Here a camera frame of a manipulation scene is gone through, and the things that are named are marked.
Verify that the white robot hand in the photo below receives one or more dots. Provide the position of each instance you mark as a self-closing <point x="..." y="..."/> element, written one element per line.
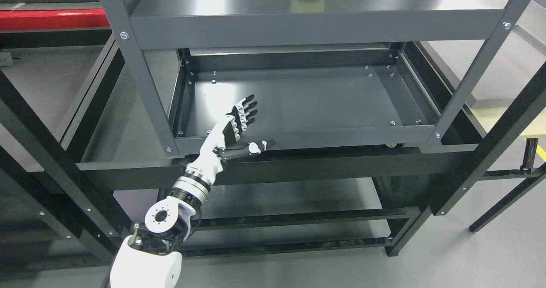
<point x="213" y="151"/>

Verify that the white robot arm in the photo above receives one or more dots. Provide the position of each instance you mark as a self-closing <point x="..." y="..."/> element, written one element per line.
<point x="150" y="257"/>

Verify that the dark grey shelf unit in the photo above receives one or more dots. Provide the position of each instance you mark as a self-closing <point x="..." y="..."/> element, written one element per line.
<point x="367" y="101"/>

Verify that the red metal beam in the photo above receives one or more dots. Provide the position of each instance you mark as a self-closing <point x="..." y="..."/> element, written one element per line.
<point x="29" y="20"/>

